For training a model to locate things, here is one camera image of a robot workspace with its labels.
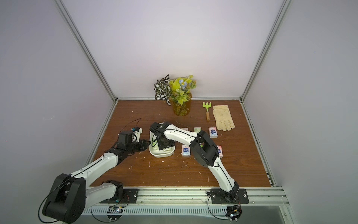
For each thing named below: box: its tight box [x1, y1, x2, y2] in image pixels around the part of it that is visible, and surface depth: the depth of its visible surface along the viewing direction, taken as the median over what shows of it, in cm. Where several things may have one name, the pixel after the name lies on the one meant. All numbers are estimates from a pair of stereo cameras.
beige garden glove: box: [212, 105, 236, 132], surface depth 109 cm
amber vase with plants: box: [153, 74, 197, 117], surface depth 98 cm
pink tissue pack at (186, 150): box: [181, 144, 191, 157], surface depth 89 cm
